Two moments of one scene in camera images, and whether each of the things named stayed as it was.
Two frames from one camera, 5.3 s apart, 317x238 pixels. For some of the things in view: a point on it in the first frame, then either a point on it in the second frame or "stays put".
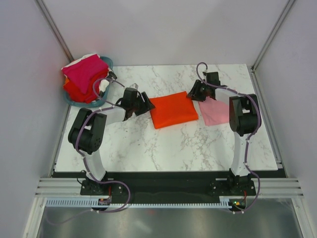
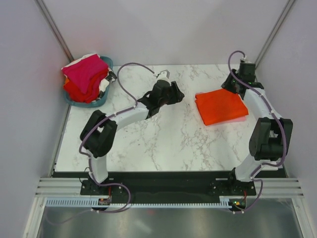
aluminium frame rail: [264, 187] stays put
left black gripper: [146, 106] -> [177, 95]
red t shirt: [74, 94] stays put
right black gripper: [194, 94] -> [226, 85]
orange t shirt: [172, 110] -> [218, 105]
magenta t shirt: [84, 72] stays put
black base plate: [162, 187] stays put
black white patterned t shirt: [104, 83] stays put
